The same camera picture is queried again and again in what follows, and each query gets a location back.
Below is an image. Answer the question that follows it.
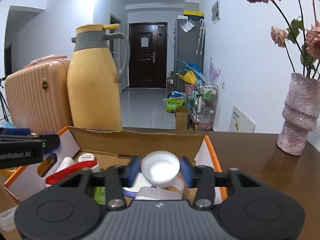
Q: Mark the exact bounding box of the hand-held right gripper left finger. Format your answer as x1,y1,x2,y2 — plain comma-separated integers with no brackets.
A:
59,156,142,209

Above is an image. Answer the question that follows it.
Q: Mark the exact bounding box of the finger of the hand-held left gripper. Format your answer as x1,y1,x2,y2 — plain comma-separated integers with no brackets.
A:
0,128,31,136
0,134,60,153

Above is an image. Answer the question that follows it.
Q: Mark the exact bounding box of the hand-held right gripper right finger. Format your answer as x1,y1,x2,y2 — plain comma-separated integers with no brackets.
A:
180,156,261,209

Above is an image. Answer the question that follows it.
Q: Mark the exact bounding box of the purple round jar lid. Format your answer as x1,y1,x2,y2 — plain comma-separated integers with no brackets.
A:
122,172,153,198

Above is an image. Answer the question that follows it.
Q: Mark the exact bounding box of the white plastic bottle cap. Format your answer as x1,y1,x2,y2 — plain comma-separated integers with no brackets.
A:
141,150,180,188

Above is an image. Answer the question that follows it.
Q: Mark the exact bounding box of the clear cotton swab box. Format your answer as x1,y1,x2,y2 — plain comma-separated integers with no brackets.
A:
135,186,183,200

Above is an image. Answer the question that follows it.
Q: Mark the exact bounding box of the red printed cardboard box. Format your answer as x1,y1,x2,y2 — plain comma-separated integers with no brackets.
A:
4,126,228,205

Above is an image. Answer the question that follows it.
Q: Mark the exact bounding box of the white round disc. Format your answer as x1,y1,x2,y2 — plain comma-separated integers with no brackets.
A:
77,152,97,165

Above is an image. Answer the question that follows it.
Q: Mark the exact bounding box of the small green bottle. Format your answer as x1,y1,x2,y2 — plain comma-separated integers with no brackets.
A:
93,185,107,204

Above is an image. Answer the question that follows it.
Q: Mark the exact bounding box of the black tripod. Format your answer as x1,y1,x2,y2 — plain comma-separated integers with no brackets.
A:
0,76,10,123

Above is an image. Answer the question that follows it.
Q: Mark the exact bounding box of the white lint brush red pad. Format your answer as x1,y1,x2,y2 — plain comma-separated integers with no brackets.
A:
45,161,101,188

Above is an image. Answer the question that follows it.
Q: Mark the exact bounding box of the orange ribbed suitcase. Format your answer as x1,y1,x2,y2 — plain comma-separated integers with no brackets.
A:
5,54,74,135

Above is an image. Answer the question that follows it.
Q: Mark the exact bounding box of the small brown carton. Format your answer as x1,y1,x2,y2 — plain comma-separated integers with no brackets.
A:
175,106,189,130

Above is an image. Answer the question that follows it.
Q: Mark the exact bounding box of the translucent white plastic item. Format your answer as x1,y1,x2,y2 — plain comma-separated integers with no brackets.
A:
0,206,17,232

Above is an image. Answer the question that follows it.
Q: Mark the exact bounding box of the green printed bag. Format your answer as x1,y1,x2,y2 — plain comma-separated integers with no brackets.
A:
166,97,184,113

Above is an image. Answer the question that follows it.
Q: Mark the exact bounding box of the white leaning board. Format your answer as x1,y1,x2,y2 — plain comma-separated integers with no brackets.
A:
229,106,256,133

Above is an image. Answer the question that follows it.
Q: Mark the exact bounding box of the pink bucket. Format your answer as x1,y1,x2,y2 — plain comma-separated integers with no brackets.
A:
184,82,197,95

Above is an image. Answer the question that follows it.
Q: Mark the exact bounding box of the yellow dustpan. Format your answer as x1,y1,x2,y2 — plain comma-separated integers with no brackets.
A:
176,70,196,83

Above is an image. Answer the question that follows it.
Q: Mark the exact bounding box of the purple feathery decoration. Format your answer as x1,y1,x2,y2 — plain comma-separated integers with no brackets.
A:
208,57,222,84

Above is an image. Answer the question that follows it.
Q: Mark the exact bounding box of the dark brown entrance door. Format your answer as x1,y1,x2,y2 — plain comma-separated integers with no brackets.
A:
129,22,168,89

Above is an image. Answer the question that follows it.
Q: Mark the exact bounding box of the pink textured vase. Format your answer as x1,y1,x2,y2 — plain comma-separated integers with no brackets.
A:
277,72,320,156

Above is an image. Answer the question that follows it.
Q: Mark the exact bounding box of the grey fridge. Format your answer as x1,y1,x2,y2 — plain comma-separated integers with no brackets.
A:
174,15,205,88

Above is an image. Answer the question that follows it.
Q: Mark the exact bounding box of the white folded umbrella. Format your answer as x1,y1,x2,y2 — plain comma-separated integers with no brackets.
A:
196,19,206,55

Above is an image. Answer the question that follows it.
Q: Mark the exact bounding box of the clear plastic bag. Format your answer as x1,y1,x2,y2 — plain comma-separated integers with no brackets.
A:
180,19,195,32

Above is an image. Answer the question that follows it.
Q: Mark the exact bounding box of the yellow and black box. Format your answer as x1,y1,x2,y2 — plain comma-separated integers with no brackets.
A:
184,10,204,18

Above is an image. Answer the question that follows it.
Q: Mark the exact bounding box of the bunch of dried roses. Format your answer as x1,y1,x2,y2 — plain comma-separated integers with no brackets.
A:
236,0,320,80

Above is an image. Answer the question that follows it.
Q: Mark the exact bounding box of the yellow thermos jug grey handle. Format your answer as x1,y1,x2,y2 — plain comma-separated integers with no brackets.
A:
66,23,130,131

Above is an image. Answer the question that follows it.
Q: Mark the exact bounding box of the wire storage trolley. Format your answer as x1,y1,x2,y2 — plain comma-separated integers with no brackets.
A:
191,82,218,130

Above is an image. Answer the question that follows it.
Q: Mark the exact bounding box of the white wall panel box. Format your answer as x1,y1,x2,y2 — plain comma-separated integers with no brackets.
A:
211,0,221,25

